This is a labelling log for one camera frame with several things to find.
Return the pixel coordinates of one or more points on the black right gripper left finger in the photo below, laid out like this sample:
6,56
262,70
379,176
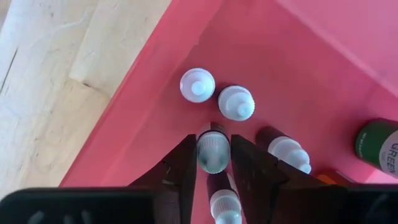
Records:
174,189

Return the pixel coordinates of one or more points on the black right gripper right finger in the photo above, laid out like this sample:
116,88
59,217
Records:
264,193

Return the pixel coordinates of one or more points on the small white-capped dropper bottle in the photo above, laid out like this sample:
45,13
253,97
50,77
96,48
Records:
213,149
236,102
286,149
197,85
225,205

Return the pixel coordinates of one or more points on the orange food coloring bottle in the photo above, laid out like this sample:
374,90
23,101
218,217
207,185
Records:
331,179

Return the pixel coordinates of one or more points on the green food coloring bottle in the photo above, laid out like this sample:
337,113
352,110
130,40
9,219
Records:
373,143

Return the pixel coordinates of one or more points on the pink translucent plastic bin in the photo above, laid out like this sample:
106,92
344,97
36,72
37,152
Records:
280,62

